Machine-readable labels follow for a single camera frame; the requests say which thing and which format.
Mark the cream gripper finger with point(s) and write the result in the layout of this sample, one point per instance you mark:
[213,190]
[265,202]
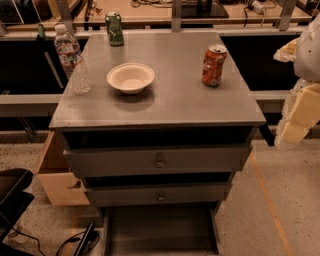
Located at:
[301,112]

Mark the white paper bowl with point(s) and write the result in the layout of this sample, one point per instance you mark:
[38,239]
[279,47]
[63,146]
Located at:
[130,78]

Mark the clear plastic water bottle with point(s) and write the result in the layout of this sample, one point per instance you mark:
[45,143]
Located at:
[71,59]

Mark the grey open bottom drawer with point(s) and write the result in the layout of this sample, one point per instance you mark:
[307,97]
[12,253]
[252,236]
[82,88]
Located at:
[160,230]

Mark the black chair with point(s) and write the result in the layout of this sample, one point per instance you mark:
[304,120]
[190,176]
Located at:
[13,202]

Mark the green soda can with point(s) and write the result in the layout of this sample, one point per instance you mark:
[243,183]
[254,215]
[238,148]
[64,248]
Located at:
[114,28]

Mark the grey top drawer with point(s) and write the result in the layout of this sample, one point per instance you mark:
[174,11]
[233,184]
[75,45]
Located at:
[111,162]

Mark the light wooden box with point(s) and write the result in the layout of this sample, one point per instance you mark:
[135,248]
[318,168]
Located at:
[59,183]

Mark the grey middle drawer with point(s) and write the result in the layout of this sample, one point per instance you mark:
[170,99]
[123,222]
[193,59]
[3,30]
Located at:
[157,194]

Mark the wooden background desk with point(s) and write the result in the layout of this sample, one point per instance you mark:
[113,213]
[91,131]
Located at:
[26,14]

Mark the grey metal shelf rail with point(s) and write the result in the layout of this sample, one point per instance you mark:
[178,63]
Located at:
[32,105]

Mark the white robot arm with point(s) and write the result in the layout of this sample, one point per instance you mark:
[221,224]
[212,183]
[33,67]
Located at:
[304,52]

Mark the grey drawer cabinet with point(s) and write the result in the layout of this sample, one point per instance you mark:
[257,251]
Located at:
[175,111]

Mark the red coke can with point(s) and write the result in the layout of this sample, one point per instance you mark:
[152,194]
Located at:
[214,59]

